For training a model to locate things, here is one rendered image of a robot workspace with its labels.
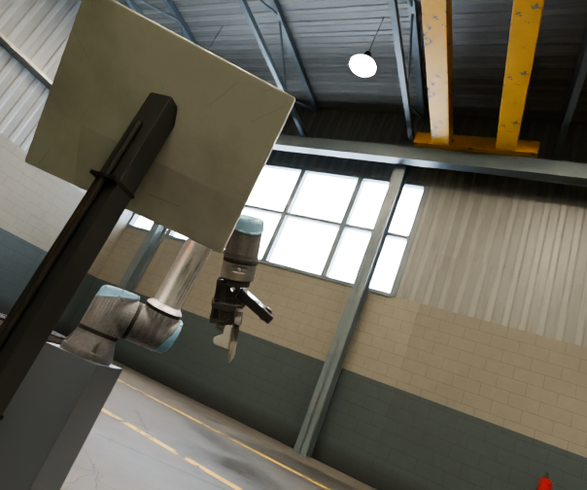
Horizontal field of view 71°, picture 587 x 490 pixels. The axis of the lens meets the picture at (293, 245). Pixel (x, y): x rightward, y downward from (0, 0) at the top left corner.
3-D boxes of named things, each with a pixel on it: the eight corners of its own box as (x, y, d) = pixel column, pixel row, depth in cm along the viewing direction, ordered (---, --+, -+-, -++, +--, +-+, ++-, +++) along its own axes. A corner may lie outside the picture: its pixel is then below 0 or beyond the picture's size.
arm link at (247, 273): (256, 262, 113) (258, 267, 103) (253, 280, 113) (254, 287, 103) (224, 257, 111) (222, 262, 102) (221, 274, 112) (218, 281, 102)
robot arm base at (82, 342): (76, 349, 163) (89, 325, 166) (118, 367, 160) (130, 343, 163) (49, 342, 145) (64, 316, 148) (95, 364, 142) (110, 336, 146)
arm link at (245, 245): (260, 217, 113) (269, 219, 104) (253, 262, 114) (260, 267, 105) (226, 211, 110) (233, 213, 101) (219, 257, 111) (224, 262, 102)
